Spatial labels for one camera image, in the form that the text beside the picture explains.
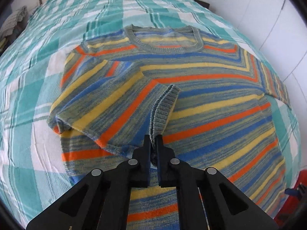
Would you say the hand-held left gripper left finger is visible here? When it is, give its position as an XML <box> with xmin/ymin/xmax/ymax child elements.
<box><xmin>26</xmin><ymin>135</ymin><xmax>151</xmax><ymax>230</ymax></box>

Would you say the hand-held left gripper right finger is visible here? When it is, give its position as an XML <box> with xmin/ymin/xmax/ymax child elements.
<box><xmin>153</xmin><ymin>135</ymin><xmax>280</xmax><ymax>230</ymax></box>

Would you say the striped knitted sweater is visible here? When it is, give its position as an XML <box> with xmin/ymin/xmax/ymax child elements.
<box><xmin>47</xmin><ymin>25</ymin><xmax>292</xmax><ymax>230</ymax></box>

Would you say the pile of folded clothes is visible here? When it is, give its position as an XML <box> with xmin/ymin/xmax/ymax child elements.
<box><xmin>0</xmin><ymin>5</ymin><xmax>28</xmax><ymax>38</ymax></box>

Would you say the red plastic object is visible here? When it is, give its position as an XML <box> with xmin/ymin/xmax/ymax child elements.
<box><xmin>273</xmin><ymin>195</ymin><xmax>301</xmax><ymax>228</ymax></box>

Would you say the teal checked bed blanket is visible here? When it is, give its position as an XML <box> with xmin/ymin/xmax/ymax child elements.
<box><xmin>0</xmin><ymin>0</ymin><xmax>303</xmax><ymax>226</ymax></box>

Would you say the dark bedside table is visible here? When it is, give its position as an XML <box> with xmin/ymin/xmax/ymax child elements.
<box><xmin>192</xmin><ymin>0</ymin><xmax>210</xmax><ymax>10</ymax></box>

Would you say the white wardrobe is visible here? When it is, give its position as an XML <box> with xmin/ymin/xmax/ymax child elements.
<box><xmin>209</xmin><ymin>0</ymin><xmax>307</xmax><ymax>127</ymax></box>

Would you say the yellow-green cloth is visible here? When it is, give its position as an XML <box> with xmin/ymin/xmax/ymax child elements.
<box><xmin>0</xmin><ymin>37</ymin><xmax>10</xmax><ymax>54</ymax></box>

